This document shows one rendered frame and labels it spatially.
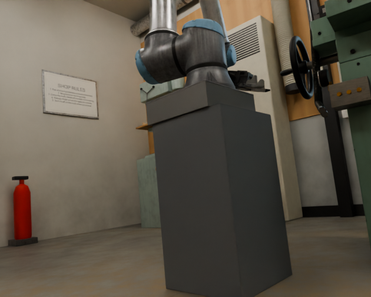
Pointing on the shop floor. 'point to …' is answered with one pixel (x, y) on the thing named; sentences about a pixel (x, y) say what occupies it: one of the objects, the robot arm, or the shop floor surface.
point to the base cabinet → (369, 147)
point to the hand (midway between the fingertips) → (264, 89)
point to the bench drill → (146, 183)
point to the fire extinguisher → (22, 214)
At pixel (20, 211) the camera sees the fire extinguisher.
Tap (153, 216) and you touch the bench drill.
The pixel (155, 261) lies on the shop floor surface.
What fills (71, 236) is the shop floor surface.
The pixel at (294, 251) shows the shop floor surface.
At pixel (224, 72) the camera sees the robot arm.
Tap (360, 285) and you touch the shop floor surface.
